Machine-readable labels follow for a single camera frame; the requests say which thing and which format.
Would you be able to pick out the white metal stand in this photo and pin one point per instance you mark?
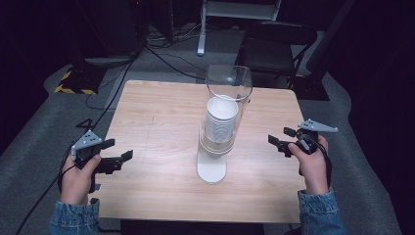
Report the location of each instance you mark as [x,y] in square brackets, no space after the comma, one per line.
[202,36]

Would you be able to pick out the person's right hand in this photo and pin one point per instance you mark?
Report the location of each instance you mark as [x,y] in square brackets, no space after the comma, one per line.
[311,169]

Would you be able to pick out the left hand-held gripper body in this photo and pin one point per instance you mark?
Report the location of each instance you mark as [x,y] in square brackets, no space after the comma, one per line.
[85,141]

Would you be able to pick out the clear cup dispenser white base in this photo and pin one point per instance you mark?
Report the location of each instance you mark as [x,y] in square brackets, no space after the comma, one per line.
[211,169]

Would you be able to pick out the yellow black striped floor plate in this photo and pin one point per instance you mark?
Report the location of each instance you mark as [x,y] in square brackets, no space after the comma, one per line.
[81,81]

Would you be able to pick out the grey flat stand base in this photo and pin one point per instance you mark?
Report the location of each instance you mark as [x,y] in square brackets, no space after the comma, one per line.
[107,60]

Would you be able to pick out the black folding chair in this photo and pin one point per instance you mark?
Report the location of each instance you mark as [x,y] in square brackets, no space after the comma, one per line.
[267,52]

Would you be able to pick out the person's left hand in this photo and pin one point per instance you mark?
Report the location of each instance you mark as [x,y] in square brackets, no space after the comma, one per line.
[76,181]

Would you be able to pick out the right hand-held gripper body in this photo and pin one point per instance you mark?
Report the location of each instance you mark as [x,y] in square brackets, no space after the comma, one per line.
[310,137]

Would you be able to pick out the dark slanted pole with base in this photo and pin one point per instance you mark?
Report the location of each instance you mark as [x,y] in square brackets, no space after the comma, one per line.
[326,42]

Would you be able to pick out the stack of white paper cups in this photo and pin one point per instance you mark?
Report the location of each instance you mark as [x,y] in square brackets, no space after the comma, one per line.
[221,112]

